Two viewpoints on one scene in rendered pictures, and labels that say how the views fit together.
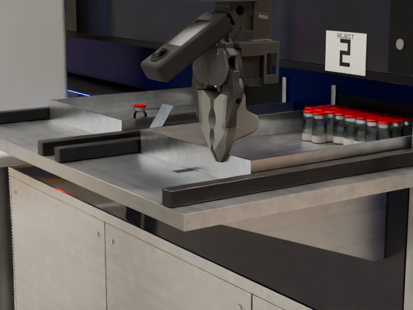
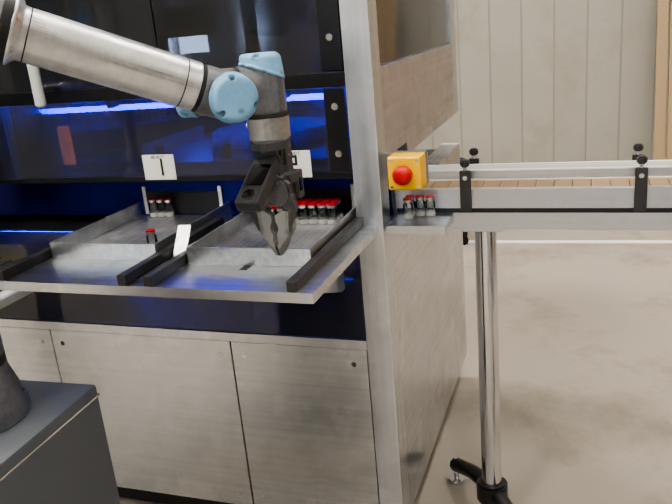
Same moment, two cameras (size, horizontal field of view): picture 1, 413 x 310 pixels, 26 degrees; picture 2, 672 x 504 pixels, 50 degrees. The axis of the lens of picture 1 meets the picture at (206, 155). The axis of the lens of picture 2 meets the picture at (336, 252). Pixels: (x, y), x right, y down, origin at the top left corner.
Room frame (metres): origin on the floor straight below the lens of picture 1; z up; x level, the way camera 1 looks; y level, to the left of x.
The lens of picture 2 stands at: (-0.01, 0.65, 1.31)
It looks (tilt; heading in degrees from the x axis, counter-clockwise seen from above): 18 degrees down; 325
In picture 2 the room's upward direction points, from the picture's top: 5 degrees counter-clockwise
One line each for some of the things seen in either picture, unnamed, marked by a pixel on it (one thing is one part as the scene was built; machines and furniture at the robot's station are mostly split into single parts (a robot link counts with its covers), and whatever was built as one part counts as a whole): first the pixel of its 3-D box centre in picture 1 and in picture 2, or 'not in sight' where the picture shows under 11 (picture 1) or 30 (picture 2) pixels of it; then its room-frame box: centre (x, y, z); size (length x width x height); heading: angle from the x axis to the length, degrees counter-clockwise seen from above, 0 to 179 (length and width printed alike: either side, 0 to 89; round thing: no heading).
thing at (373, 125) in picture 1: (345, 129); (298, 213); (1.32, -0.21, 0.90); 0.18 x 0.02 x 0.05; 35
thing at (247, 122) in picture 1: (238, 126); (288, 228); (1.10, -0.04, 0.95); 0.06 x 0.03 x 0.09; 124
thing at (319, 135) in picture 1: (319, 127); not in sight; (1.33, -0.17, 0.90); 0.02 x 0.02 x 0.05
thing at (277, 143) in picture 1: (289, 142); (280, 231); (1.26, -0.12, 0.90); 0.34 x 0.26 x 0.04; 125
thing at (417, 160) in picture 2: not in sight; (407, 170); (1.12, -0.37, 0.99); 0.08 x 0.07 x 0.07; 124
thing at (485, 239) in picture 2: not in sight; (489, 370); (1.09, -0.56, 0.46); 0.09 x 0.09 x 0.77; 34
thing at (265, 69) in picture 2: not in sight; (261, 85); (1.11, -0.03, 1.21); 0.09 x 0.08 x 0.11; 76
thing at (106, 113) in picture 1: (170, 110); (146, 228); (1.54, 0.06, 0.90); 0.34 x 0.26 x 0.04; 124
